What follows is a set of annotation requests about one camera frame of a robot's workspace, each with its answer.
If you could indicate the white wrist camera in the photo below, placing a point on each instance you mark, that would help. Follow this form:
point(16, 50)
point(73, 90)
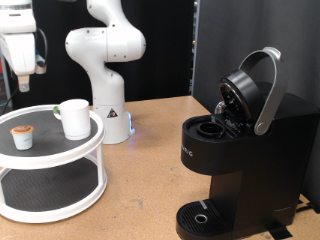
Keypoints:
point(41, 65)

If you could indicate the white two-tier turntable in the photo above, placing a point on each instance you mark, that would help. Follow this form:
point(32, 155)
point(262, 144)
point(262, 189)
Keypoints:
point(50, 143)

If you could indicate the black Keurig coffee machine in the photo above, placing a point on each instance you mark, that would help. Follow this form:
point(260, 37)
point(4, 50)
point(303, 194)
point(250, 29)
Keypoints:
point(253, 160)

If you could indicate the white mug with green tape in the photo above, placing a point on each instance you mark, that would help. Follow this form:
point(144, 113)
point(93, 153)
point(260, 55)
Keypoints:
point(76, 120)

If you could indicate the white coffee pod orange lid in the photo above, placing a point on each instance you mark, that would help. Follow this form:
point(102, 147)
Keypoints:
point(22, 140)

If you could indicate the grey tape strip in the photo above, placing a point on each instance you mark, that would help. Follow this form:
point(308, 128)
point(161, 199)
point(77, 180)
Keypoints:
point(203, 204)

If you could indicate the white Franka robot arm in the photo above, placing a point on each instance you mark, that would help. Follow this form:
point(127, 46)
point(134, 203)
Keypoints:
point(110, 43)

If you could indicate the grey metal frame post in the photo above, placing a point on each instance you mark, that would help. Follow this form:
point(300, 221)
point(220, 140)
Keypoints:
point(193, 50)
point(5, 93)

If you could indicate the black tape strip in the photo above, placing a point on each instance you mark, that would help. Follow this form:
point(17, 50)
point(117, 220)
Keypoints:
point(278, 231)

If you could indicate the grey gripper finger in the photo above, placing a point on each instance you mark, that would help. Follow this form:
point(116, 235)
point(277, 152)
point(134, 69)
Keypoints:
point(24, 83)

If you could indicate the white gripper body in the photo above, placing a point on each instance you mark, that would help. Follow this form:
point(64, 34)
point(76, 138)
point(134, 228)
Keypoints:
point(20, 53)

